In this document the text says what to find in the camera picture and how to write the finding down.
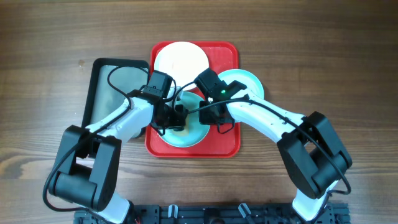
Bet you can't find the teal plate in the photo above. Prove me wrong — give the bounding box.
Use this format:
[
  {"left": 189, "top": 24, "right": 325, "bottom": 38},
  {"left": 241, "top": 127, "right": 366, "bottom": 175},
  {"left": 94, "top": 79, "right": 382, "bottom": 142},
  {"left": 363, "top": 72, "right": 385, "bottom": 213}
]
[
  {"left": 218, "top": 69, "right": 265, "bottom": 99},
  {"left": 159, "top": 91, "right": 210, "bottom": 147}
]

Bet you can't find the green yellow sponge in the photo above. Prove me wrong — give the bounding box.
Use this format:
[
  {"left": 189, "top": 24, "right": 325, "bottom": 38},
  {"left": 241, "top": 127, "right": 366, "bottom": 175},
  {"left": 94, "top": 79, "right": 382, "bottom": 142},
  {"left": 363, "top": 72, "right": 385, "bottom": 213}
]
[{"left": 173, "top": 126, "right": 190, "bottom": 136}]

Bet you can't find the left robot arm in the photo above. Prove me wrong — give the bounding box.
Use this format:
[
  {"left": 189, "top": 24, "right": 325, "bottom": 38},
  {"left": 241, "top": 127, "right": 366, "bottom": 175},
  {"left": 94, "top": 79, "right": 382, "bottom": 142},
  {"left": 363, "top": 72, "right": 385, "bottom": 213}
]
[{"left": 42, "top": 90, "right": 188, "bottom": 223}]

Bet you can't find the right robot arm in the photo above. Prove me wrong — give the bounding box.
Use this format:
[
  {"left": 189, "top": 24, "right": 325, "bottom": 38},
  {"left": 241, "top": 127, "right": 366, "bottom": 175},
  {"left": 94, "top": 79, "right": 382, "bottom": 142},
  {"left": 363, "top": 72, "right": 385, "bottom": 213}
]
[{"left": 203, "top": 88, "right": 353, "bottom": 222}]

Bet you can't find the red plastic tray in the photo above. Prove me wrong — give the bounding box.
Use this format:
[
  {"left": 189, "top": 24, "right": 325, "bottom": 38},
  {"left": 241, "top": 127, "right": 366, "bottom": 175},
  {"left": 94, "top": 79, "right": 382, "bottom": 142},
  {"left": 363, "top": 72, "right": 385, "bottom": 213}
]
[{"left": 145, "top": 41, "right": 241, "bottom": 159}]

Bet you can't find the black tray with water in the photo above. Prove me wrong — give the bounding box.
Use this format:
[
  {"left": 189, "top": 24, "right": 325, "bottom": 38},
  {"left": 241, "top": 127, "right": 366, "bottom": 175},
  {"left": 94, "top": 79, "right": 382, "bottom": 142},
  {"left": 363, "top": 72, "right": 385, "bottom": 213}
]
[{"left": 81, "top": 58, "right": 149, "bottom": 127}]

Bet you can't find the white round plate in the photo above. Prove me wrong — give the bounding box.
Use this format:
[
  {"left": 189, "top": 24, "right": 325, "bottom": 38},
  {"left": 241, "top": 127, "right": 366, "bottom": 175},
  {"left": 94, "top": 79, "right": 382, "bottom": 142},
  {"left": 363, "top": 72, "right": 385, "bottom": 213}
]
[{"left": 154, "top": 42, "right": 210, "bottom": 87}]

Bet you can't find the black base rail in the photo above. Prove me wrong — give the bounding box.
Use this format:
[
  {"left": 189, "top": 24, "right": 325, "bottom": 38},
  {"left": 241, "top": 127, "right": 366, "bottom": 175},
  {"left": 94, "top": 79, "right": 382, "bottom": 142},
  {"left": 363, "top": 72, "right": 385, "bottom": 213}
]
[{"left": 73, "top": 203, "right": 351, "bottom": 224}]

